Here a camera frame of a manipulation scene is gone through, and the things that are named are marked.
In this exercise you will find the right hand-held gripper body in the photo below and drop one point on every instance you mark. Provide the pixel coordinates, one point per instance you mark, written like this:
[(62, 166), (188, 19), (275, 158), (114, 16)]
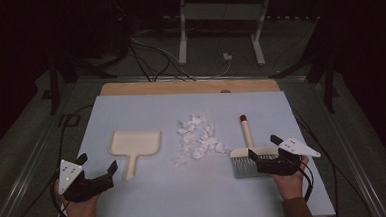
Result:
[(284, 162)]

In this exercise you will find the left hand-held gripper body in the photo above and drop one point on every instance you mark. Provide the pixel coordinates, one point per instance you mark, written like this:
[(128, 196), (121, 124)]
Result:
[(72, 185)]

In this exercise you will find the cream brush with red cap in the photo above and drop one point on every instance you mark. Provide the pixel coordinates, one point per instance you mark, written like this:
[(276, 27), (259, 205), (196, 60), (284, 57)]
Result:
[(248, 135)]

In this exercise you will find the cream plastic dustpan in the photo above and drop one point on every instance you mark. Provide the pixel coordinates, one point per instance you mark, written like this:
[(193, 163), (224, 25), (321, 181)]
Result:
[(134, 143)]

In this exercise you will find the pile of paper scraps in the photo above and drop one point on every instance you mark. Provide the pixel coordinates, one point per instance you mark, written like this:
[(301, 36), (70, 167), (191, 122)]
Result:
[(201, 144)]

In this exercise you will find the person's right hand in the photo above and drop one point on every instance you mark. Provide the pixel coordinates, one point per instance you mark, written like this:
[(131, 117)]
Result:
[(290, 185)]

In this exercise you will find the person's left hand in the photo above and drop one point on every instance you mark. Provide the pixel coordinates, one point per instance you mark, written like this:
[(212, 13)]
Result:
[(81, 209)]

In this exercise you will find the white table cover sheet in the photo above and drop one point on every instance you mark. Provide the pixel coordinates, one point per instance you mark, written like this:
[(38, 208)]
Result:
[(192, 195)]

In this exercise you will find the black tripod stand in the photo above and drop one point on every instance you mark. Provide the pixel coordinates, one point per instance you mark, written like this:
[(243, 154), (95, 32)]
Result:
[(328, 81), (54, 82)]

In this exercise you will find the white plug adapter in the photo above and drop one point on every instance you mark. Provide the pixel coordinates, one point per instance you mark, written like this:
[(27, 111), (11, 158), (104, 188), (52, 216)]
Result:
[(227, 56)]

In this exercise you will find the white metal stand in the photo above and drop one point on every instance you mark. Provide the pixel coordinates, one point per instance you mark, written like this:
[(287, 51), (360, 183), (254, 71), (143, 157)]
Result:
[(182, 39)]

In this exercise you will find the dark equipment rack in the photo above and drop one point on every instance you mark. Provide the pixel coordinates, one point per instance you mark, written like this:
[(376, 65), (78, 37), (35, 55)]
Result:
[(116, 22)]

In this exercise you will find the metal floor rail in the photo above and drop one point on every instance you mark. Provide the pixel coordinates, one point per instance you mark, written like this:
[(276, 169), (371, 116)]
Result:
[(27, 167), (350, 153)]

